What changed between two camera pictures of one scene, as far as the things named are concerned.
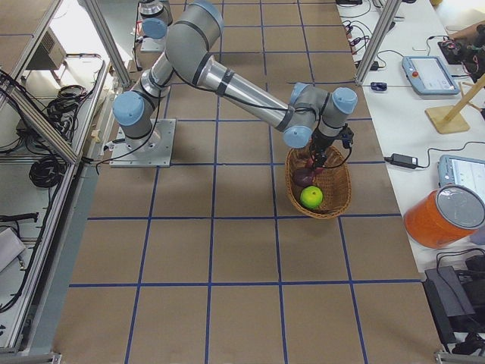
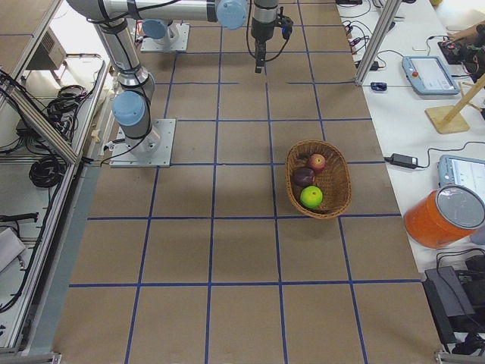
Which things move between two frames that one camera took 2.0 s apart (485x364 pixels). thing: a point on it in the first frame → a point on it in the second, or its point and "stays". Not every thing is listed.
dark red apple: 302,177 stays
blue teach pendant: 428,76 stays
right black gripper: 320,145 → 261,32
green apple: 311,197 stays
